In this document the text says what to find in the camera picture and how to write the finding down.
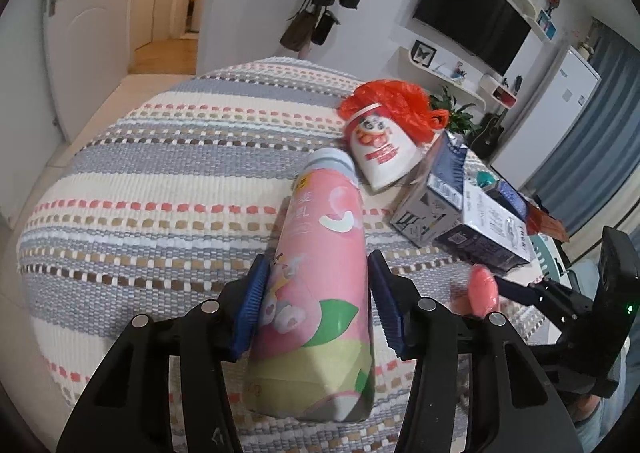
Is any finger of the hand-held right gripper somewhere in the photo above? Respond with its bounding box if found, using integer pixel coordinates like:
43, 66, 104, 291
492, 275, 597, 330

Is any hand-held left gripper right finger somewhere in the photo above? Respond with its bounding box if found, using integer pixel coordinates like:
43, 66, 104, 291
367, 249, 586, 453

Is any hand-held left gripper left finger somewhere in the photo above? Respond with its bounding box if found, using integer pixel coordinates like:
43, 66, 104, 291
55, 253, 273, 453

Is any pink oval object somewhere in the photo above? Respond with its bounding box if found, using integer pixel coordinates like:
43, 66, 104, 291
467, 265, 501, 318

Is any pink drink bottle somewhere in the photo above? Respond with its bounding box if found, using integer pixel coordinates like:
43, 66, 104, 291
242, 149, 377, 423

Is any blue white milk carton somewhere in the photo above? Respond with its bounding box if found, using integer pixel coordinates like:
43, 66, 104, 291
390, 130, 533, 275

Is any white red printed paper cup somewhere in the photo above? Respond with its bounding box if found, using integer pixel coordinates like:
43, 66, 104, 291
342, 103, 438, 191

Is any red plastic bag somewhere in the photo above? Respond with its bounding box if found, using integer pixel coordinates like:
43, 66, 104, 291
340, 79, 448, 144

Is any orange packet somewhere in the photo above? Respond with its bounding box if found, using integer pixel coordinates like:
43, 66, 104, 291
525, 205, 568, 241

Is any blue patterned pouch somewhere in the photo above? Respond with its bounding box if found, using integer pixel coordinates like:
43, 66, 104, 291
487, 180, 531, 221

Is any striped woven blanket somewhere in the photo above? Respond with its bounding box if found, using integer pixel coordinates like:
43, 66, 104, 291
15, 55, 566, 453

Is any black acoustic guitar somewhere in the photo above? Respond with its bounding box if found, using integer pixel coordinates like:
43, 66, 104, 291
467, 114, 505, 158

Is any blue grey curtain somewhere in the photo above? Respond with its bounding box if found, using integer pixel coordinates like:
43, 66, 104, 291
530, 18, 640, 239

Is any white refrigerator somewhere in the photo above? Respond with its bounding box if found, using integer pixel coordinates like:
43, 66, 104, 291
490, 45, 601, 191

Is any green potted plant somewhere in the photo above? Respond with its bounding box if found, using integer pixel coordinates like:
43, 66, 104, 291
432, 88, 481, 134

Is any white cubby with red inside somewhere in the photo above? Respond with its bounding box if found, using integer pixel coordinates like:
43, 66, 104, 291
477, 75, 518, 108

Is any white floating shelf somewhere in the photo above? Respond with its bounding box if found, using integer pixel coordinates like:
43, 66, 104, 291
397, 47, 486, 106

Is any framed butterfly picture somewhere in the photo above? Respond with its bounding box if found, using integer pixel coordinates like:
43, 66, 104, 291
411, 39, 438, 66

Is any black flat television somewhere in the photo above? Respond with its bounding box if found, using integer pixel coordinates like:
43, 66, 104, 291
414, 0, 531, 76

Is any brown hanging bag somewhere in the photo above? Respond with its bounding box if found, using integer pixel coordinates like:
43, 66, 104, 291
280, 8, 316, 51

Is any black hanging bag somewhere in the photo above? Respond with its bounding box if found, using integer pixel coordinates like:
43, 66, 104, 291
312, 8, 341, 44

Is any white room door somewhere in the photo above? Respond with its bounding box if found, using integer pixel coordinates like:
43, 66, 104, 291
42, 0, 151, 144

